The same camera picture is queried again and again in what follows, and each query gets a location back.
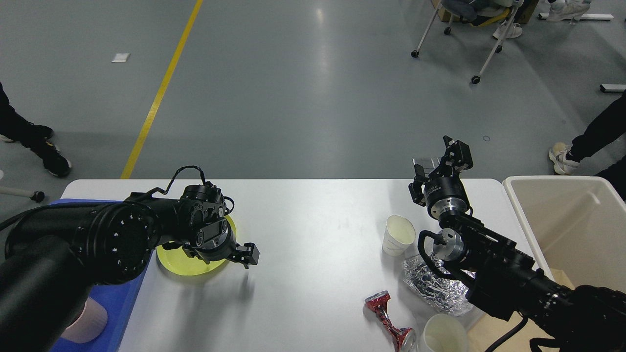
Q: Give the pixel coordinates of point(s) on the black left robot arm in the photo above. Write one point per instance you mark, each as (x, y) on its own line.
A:
(55, 254)

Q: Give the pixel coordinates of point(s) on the white paper cup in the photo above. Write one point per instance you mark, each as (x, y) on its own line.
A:
(398, 236)
(443, 333)

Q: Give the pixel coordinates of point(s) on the crushed red can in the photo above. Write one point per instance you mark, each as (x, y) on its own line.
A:
(403, 338)

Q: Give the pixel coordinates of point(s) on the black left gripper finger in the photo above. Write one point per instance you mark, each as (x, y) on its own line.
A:
(246, 254)

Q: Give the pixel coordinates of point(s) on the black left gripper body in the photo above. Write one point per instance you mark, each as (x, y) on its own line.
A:
(213, 244)

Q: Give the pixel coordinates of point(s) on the crumpled foil tray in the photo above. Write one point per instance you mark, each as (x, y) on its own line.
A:
(444, 295)

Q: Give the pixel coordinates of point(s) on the beige plastic bin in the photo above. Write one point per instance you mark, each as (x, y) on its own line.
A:
(576, 225)

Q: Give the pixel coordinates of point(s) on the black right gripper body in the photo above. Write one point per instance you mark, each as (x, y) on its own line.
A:
(444, 192)

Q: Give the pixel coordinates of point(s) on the person at left edge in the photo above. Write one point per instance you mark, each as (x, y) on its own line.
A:
(37, 138)

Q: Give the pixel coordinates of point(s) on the metal floor plates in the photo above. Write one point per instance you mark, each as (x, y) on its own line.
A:
(428, 164)

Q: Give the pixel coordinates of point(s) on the person at edge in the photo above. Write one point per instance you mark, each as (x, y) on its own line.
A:
(37, 138)
(603, 130)

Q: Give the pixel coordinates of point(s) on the blue plastic tray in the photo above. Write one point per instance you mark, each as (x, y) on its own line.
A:
(118, 301)

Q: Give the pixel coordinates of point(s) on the yellow plate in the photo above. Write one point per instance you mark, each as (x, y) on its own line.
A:
(177, 262)

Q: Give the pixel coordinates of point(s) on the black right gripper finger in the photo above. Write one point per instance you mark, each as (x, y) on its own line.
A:
(416, 187)
(456, 158)

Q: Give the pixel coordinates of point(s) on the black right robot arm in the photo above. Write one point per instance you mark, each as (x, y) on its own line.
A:
(500, 278)

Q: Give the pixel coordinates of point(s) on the pink mug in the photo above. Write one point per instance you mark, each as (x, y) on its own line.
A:
(89, 325)

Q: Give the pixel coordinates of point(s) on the person at right edge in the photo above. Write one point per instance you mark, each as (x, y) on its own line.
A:
(603, 130)

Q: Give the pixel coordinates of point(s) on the white rolling chair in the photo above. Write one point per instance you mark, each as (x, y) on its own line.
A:
(497, 10)

